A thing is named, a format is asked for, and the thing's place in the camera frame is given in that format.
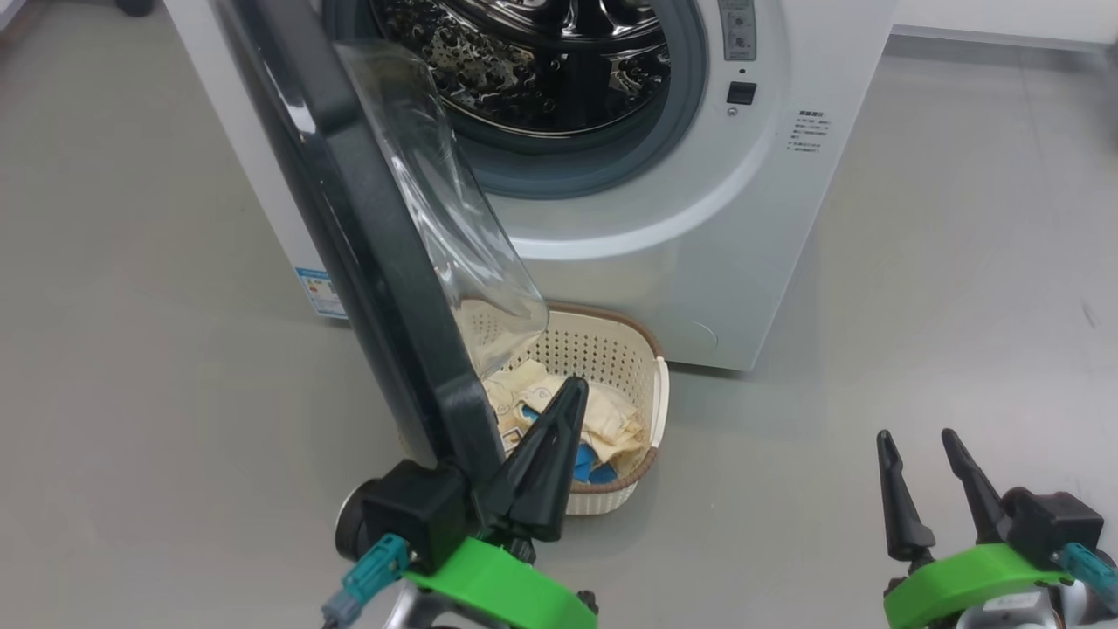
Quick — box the blue energy label sticker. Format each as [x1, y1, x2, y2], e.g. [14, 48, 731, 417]
[295, 266, 347, 321]

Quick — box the cream garment with blue print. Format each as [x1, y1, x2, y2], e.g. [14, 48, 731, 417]
[485, 360, 652, 477]
[502, 411, 619, 487]

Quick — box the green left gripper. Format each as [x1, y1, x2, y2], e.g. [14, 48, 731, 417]
[404, 376, 600, 629]

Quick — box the left gripper cable teal plug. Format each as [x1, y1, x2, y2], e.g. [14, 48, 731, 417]
[321, 535, 411, 629]

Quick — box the gripper cable teal plug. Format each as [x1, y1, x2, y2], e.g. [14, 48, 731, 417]
[1052, 542, 1118, 612]
[321, 535, 411, 629]

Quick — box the cream perforated laundry basket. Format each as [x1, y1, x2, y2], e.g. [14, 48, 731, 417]
[397, 301, 672, 516]

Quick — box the black round glass washer door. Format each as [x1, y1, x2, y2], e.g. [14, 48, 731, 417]
[210, 0, 551, 477]

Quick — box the white partition panel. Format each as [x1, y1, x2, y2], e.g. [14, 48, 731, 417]
[891, 0, 1118, 49]

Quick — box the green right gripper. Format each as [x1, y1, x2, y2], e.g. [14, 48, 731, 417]
[876, 427, 1086, 629]

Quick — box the white front-load washing machine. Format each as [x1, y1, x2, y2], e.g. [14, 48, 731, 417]
[162, 0, 901, 372]

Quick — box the right gripper cable teal plug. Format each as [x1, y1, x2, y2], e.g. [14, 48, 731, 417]
[1052, 542, 1118, 612]

